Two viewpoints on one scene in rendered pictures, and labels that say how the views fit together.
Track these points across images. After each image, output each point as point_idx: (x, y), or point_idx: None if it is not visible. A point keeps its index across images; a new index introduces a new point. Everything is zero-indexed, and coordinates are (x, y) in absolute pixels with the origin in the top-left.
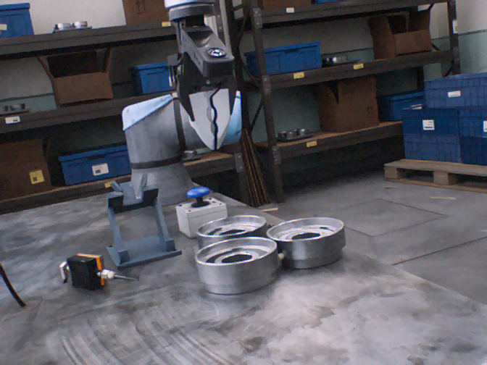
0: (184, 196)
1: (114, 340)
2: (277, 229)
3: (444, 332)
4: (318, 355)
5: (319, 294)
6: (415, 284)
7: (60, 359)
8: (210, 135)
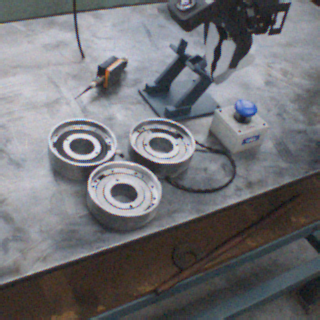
0: None
1: (3, 102)
2: (144, 172)
3: None
4: None
5: (28, 202)
6: (20, 265)
7: None
8: (209, 68)
